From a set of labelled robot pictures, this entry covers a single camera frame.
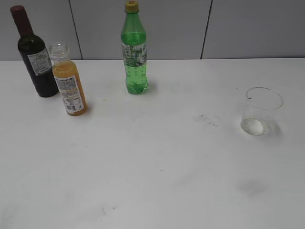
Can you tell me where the orange juice bottle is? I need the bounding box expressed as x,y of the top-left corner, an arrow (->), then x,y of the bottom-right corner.
49,42 -> 87,116

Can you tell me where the green soda bottle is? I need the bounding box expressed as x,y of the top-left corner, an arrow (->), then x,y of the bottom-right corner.
121,0 -> 148,94

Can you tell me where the transparent plastic cup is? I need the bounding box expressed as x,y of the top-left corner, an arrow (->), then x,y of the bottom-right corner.
240,86 -> 284,136

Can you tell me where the dark red wine bottle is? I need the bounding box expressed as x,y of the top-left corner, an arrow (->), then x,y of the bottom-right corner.
10,5 -> 59,97

